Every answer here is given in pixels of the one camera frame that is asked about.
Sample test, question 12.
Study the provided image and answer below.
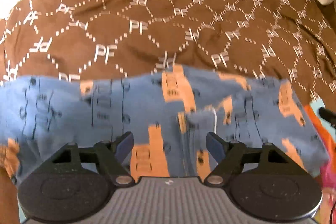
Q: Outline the blue pyjama pants orange print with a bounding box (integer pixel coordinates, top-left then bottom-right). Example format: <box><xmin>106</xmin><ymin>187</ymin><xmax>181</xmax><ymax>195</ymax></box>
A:
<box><xmin>1</xmin><ymin>65</ymin><xmax>330</xmax><ymax>182</ymax></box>

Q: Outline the colourful patchwork bedsheet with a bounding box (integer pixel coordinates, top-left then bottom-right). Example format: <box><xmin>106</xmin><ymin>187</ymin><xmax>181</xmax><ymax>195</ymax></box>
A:
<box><xmin>0</xmin><ymin>97</ymin><xmax>336</xmax><ymax>224</ymax></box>

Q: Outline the brown PF patterned blanket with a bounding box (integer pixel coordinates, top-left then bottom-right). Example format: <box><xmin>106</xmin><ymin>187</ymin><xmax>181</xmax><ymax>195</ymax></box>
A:
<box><xmin>1</xmin><ymin>0</ymin><xmax>335</xmax><ymax>110</ymax></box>

